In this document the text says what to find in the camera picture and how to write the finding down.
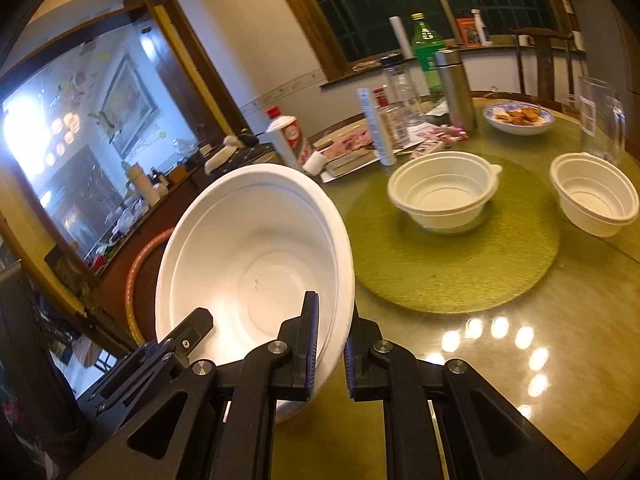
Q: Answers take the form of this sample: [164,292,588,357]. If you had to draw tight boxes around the tall white blue tube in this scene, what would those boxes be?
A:
[357,88,396,167]

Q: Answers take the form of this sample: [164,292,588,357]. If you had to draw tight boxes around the blue white food plate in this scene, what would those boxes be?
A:
[483,101,555,136]

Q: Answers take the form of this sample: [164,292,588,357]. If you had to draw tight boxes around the pink wrapped candies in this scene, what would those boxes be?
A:
[425,125,469,145]

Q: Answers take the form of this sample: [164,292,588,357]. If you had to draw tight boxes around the small glass red-cap bottle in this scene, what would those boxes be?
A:
[373,87,410,150]

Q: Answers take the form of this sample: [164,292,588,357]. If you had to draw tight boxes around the green plastic bottle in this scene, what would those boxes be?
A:
[411,12,446,100]

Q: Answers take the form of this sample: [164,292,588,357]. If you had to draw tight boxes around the white red liquor bottle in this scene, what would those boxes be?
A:
[265,106,312,171]

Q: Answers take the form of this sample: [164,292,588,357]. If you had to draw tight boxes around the white spray bottle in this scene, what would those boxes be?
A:
[471,9,492,47]

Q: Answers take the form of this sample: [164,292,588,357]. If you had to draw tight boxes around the steel thermos flask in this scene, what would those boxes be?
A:
[434,49,476,131]

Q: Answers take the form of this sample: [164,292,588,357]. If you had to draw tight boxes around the clear bottle black lid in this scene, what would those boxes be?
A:
[380,53,424,127]

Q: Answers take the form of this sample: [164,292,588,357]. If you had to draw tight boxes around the large white foam bowl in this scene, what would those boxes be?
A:
[154,162,357,425]

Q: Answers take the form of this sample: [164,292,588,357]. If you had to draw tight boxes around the white paper roll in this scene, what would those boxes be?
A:
[388,15,414,58]

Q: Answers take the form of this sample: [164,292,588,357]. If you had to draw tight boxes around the red box on sill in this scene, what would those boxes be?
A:
[456,18,482,48]

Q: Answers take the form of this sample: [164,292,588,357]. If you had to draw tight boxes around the cream plastic bowl with tab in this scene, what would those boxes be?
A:
[387,151,502,234]

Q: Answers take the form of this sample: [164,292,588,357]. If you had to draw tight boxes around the cream tumbler mug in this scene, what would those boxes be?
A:
[126,164,160,207]

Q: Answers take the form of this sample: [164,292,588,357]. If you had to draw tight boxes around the dark wooden chair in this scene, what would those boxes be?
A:
[510,27,575,101]

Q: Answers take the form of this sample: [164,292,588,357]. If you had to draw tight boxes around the white tray with books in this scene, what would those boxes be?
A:
[320,143,378,183]

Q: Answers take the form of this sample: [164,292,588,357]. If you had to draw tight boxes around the clear glass pitcher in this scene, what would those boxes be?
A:
[576,77,626,166]

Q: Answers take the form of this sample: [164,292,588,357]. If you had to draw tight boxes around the green round turntable mat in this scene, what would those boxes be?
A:
[343,158,561,314]

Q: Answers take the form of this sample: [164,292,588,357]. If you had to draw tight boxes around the cream plastic bowl right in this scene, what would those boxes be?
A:
[549,153,639,238]

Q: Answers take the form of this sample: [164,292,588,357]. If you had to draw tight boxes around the black quilted fur bag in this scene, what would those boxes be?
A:
[204,128,276,177]

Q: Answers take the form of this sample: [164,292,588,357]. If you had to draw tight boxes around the pink cloth on tray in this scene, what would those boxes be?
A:
[322,129,372,160]

